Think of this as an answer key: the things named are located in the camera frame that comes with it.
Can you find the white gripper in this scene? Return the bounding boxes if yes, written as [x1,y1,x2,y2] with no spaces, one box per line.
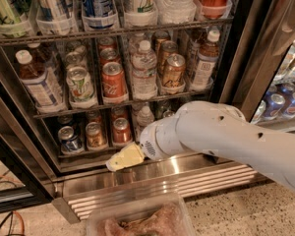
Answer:
[106,121,169,172]

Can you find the green white 7up can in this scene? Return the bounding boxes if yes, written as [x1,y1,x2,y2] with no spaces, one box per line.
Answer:
[66,66,94,102]

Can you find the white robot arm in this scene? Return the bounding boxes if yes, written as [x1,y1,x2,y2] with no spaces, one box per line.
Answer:
[106,101,295,191]

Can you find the red can bottom shelf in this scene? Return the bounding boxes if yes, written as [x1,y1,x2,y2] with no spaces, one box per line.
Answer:
[113,118,132,144]

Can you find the gold can bottom shelf left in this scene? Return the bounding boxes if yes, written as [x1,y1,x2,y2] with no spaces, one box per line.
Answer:
[86,122,107,148]

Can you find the gold can shelf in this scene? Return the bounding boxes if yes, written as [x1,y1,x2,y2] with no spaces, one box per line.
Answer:
[86,122,107,148]
[161,53,186,88]

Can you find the water bottle bottom shelf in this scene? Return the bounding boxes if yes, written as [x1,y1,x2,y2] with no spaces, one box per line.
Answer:
[137,105,154,136]

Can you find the green can bottom shelf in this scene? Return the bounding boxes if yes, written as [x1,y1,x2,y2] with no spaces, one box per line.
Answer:
[162,110,175,118]

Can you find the steel fridge base grille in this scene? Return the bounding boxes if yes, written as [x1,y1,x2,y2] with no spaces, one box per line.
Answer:
[52,154,266,223]

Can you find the red coca-cola can front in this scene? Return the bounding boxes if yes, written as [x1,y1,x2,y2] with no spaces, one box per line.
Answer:
[101,62,127,98]

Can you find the clear water bottle middle shelf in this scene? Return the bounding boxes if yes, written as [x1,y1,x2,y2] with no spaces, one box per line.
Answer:
[131,40,157,94]

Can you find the gold can front middle shelf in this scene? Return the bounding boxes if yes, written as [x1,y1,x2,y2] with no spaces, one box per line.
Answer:
[161,53,186,88]

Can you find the tea bottle right middle shelf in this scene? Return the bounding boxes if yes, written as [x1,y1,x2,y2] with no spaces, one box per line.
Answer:
[191,29,220,87]

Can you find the clear plastic bin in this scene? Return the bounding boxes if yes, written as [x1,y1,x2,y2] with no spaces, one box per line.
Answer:
[87,193,196,236]

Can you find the front tea bottle left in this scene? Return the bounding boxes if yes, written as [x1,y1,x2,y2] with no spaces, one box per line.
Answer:
[16,50,62,107]

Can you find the orange black cables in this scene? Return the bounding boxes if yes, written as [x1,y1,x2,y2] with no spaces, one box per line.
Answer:
[0,209,26,236]

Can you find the top wire shelf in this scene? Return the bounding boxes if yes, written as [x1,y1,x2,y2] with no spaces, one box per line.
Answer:
[0,17,233,46]

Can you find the steel fridge door frame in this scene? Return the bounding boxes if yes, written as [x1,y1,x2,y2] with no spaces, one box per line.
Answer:
[219,0,295,120]

